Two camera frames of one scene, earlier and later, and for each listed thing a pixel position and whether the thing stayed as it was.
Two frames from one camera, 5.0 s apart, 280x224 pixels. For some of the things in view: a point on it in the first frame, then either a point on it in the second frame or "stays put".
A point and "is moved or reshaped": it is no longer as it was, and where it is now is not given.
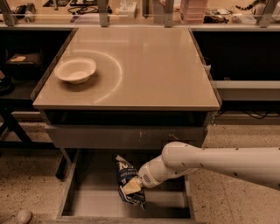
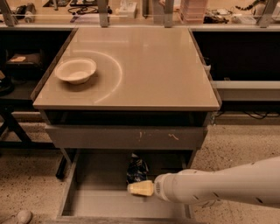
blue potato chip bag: [125, 171] is moved or reshaped
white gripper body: [148, 174] to [159, 185]
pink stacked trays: [192, 11] stays put
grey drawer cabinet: [127, 87] stays put
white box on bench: [127, 9] stays put
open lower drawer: [93, 192] stays put
